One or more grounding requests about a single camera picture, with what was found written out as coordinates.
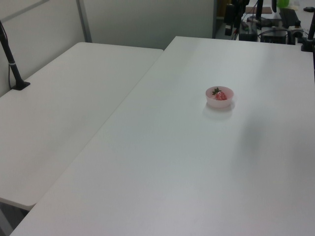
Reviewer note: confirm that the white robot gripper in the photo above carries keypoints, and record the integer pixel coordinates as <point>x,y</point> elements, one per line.
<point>230,14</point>

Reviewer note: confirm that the red strawberry with green leaves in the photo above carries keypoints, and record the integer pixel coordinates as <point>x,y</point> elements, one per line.
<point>221,96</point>

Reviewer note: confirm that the pink plastic bowl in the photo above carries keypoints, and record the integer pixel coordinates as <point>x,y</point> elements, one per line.
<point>219,104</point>

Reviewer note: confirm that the black equipment box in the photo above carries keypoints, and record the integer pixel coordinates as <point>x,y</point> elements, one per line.
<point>248,35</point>

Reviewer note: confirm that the black monitor stand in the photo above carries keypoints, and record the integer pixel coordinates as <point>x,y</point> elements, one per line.
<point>259,12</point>

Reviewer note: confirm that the brown flat board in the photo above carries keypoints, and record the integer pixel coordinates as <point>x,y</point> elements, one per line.
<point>267,10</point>

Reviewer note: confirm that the green round object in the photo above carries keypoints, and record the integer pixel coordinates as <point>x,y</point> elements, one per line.
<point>284,3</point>

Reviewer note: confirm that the black clamp stand with pole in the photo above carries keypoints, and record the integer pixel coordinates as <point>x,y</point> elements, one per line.
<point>307,44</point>

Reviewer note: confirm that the black computer mouse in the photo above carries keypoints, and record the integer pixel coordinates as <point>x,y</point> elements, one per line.
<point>309,9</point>

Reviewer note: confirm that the white adjacent table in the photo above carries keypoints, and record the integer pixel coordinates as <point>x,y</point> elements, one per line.
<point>61,110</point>

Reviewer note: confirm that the black camera pole with base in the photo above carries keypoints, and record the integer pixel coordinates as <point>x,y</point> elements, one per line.
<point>9,56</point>

